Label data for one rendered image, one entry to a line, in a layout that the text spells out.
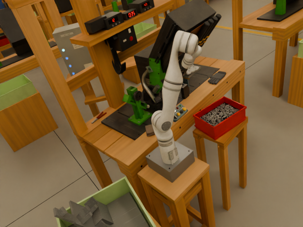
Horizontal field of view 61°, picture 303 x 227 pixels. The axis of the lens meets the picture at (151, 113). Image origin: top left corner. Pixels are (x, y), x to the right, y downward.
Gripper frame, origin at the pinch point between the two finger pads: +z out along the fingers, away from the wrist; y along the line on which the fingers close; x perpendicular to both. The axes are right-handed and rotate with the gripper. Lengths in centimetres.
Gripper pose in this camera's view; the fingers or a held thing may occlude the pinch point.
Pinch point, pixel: (183, 73)
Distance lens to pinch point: 183.1
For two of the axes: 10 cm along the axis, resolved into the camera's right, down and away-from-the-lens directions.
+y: -8.7, 4.5, -2.0
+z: -0.6, 3.1, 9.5
